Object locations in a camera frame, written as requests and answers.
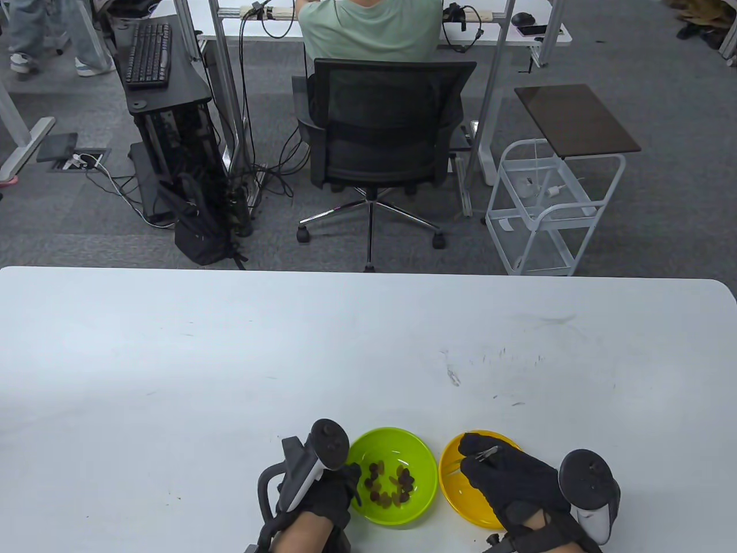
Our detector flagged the person's right hand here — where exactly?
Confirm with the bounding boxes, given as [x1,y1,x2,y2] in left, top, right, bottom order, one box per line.
[459,433,571,532]

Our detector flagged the person's left hand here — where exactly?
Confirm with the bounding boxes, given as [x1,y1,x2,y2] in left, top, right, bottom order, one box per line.
[276,462,363,529]

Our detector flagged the yellow plastic bowl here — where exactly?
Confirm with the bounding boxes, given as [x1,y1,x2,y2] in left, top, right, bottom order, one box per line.
[439,430,525,529]

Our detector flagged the pile of dark raisins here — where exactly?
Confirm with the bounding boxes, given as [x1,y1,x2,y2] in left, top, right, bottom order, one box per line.
[364,461,417,509]

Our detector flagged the green plastic bowl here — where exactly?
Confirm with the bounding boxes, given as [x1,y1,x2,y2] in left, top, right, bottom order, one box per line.
[344,427,439,526]

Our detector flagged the person's left forearm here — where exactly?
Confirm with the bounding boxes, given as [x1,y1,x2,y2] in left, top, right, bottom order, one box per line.
[268,510,337,553]

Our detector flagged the grey tracking controller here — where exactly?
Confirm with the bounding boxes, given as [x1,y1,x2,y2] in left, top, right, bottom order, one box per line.
[559,449,621,546]
[257,419,351,522]

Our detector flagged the black backpack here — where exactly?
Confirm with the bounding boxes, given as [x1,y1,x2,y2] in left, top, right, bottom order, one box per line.
[158,173,248,270]

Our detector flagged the white charger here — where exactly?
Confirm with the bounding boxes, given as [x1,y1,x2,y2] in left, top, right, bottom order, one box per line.
[520,176,568,200]

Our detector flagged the brown side table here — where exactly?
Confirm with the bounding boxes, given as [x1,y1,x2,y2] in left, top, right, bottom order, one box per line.
[514,84,642,160]

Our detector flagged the black mesh office chair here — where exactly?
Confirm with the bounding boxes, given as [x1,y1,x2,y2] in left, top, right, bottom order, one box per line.
[292,58,478,272]

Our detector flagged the black computer tower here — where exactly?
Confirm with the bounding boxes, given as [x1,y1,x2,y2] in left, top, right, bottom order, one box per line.
[134,103,226,188]

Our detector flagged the floor socket box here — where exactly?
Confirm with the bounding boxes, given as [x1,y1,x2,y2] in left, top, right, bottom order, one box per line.
[47,148,111,173]

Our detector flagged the black floor plate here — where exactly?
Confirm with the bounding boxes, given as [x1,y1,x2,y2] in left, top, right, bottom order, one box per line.
[37,133,79,163]

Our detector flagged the black standing desk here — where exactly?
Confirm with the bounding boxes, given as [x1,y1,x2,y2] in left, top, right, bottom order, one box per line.
[98,0,234,225]

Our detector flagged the white desk leg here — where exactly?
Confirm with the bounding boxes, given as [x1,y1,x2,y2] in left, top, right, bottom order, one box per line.
[0,75,56,181]

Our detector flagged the white desk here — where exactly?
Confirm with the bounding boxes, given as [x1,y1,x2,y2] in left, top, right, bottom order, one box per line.
[196,0,573,186]

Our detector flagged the black keyboard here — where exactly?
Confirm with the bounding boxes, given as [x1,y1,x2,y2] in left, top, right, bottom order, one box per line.
[125,23,172,90]

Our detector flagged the beige power strip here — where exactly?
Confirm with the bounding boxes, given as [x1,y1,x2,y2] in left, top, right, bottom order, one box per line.
[239,5,301,21]

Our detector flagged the black shoes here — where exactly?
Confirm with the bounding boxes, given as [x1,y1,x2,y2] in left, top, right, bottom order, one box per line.
[677,20,727,50]

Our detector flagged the white wire cart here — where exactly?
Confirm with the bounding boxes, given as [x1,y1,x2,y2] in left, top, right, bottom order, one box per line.
[485,138,627,277]

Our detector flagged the white floor cable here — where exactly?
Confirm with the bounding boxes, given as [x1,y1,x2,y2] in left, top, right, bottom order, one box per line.
[81,156,176,230]

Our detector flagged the black looped cable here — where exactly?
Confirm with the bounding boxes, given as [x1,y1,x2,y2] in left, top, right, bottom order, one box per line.
[440,3,484,54]

